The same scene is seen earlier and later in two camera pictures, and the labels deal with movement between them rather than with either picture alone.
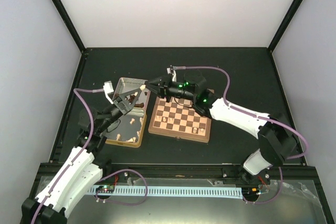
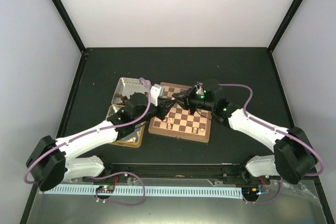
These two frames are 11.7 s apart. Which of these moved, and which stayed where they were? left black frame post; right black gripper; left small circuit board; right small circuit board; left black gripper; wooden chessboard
Moved: right black gripper; left black gripper
Stayed: right small circuit board; wooden chessboard; left small circuit board; left black frame post
